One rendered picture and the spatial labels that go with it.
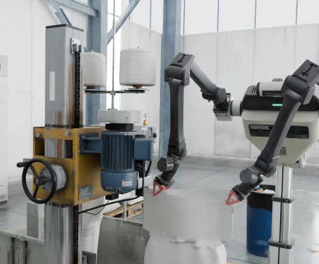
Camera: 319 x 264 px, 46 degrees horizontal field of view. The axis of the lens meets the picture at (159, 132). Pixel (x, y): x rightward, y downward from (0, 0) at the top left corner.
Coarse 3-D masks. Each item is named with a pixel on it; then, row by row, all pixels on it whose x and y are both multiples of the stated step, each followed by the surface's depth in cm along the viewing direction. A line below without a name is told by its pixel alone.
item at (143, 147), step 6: (138, 138) 153; (144, 138) 154; (150, 138) 150; (138, 144) 149; (144, 144) 149; (150, 144) 149; (138, 150) 149; (144, 150) 149; (150, 150) 149; (138, 156) 150; (144, 156) 149; (150, 156) 149; (144, 162) 153
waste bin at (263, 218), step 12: (252, 192) 370; (252, 204) 373; (264, 204) 365; (252, 216) 375; (264, 216) 367; (252, 228) 376; (264, 228) 368; (252, 240) 377; (264, 240) 369; (252, 252) 378; (264, 252) 370
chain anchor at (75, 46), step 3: (72, 39) 153; (75, 39) 155; (72, 42) 153; (75, 42) 155; (78, 42) 156; (72, 45) 153; (75, 45) 153; (78, 45) 156; (81, 45) 155; (72, 48) 153; (75, 48) 153; (78, 48) 156; (81, 48) 155; (72, 51) 153; (75, 51) 153; (81, 51) 155
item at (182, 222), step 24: (144, 192) 187; (168, 192) 185; (192, 192) 184; (144, 216) 187; (168, 216) 175; (192, 216) 168; (216, 216) 170; (168, 240) 175; (192, 240) 169; (216, 240) 170
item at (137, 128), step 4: (104, 124) 210; (136, 128) 189; (140, 128) 193; (148, 128) 200; (140, 132) 193; (144, 132) 196; (148, 132) 200; (148, 136) 200; (148, 164) 202; (140, 172) 199; (144, 172) 199; (148, 172) 202; (140, 176) 199; (144, 176) 199
